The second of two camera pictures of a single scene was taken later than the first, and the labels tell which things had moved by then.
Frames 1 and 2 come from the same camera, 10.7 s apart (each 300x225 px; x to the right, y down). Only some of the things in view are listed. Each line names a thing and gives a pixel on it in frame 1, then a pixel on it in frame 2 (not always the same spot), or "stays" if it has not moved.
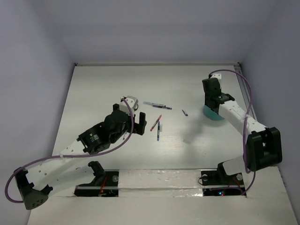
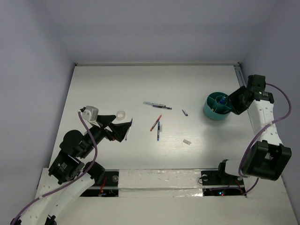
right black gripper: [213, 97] -> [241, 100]
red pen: [156, 123] stays
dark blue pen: [163, 107] stays
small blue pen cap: [185, 114] stays
